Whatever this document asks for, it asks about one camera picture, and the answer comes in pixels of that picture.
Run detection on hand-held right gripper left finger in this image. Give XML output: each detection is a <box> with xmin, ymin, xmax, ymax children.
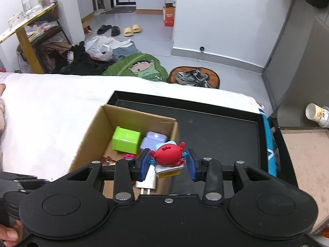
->
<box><xmin>65</xmin><ymin>148</ymin><xmax>152</xmax><ymax>204</ymax></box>

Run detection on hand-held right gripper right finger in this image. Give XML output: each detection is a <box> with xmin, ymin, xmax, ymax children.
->
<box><xmin>187</xmin><ymin>149</ymin><xmax>273</xmax><ymax>204</ymax></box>

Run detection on white wall charger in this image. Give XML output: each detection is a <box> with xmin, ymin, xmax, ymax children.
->
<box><xmin>135</xmin><ymin>170</ymin><xmax>158</xmax><ymax>195</ymax></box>

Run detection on lilac plastic box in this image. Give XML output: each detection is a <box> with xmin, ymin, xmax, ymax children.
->
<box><xmin>139</xmin><ymin>131</ymin><xmax>168</xmax><ymax>151</ymax></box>

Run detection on red crab toy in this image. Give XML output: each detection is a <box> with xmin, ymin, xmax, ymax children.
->
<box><xmin>149</xmin><ymin>141</ymin><xmax>188</xmax><ymax>179</ymax></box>

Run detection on green plastic box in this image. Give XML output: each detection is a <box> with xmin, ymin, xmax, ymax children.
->
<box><xmin>112</xmin><ymin>126</ymin><xmax>142</xmax><ymax>153</ymax></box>

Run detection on black shallow tray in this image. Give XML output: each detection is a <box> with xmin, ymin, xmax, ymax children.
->
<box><xmin>106</xmin><ymin>91</ymin><xmax>300</xmax><ymax>196</ymax></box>

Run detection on cardboard box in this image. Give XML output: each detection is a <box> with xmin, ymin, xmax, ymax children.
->
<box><xmin>68</xmin><ymin>104</ymin><xmax>179</xmax><ymax>198</ymax></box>

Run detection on person's left hand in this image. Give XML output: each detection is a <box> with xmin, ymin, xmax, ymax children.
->
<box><xmin>0</xmin><ymin>220</ymin><xmax>25</xmax><ymax>247</ymax></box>

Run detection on blue printed packaging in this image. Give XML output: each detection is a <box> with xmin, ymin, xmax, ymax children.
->
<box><xmin>257</xmin><ymin>101</ymin><xmax>279</xmax><ymax>178</ymax></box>

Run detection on pair of grey sneakers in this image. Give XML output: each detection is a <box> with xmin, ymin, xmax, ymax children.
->
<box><xmin>175</xmin><ymin>69</ymin><xmax>212</xmax><ymax>88</ymax></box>

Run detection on orange rimmed rug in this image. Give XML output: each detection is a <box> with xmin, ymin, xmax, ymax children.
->
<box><xmin>168</xmin><ymin>66</ymin><xmax>223</xmax><ymax>90</ymax></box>

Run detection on green cartoon floor mat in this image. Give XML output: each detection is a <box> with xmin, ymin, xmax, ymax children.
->
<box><xmin>101</xmin><ymin>53</ymin><xmax>168</xmax><ymax>83</ymax></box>

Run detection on blue jeans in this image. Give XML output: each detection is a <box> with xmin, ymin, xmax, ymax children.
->
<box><xmin>112</xmin><ymin>40</ymin><xmax>140</xmax><ymax>62</ymax></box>

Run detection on black clothes pile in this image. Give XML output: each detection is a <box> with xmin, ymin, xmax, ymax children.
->
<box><xmin>59</xmin><ymin>41</ymin><xmax>108</xmax><ymax>76</ymax></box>

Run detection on white plastic bag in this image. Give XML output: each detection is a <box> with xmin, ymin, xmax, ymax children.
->
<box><xmin>84</xmin><ymin>36</ymin><xmax>131</xmax><ymax>62</ymax></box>

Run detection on paper cup with bottle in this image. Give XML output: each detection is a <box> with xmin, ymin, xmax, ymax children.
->
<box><xmin>305</xmin><ymin>103</ymin><xmax>329</xmax><ymax>128</ymax></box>

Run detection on brown cloth pile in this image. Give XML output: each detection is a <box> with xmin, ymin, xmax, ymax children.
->
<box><xmin>38</xmin><ymin>37</ymin><xmax>72</xmax><ymax>70</ymax></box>

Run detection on orange carton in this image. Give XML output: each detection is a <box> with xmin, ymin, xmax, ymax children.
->
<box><xmin>162</xmin><ymin>2</ymin><xmax>176</xmax><ymax>27</ymax></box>

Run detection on yellow wooden shelf table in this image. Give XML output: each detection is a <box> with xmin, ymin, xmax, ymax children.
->
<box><xmin>0</xmin><ymin>1</ymin><xmax>67</xmax><ymax>74</ymax></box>

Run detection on grey door mat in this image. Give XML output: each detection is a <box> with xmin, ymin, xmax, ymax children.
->
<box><xmin>103</xmin><ymin>6</ymin><xmax>137</xmax><ymax>14</ymax></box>

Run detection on white kitchen cabinet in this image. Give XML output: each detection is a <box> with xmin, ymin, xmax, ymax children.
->
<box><xmin>74</xmin><ymin>0</ymin><xmax>94</xmax><ymax>20</ymax></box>

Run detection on small white box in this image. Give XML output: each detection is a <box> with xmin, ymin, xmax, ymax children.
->
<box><xmin>7</xmin><ymin>12</ymin><xmax>25</xmax><ymax>27</ymax></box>

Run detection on clear glass jar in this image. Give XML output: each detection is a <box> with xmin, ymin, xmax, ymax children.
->
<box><xmin>22</xmin><ymin>0</ymin><xmax>43</xmax><ymax>18</ymax></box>

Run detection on brown board black frame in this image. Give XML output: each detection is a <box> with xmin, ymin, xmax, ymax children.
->
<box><xmin>272</xmin><ymin>118</ymin><xmax>329</xmax><ymax>234</ymax></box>

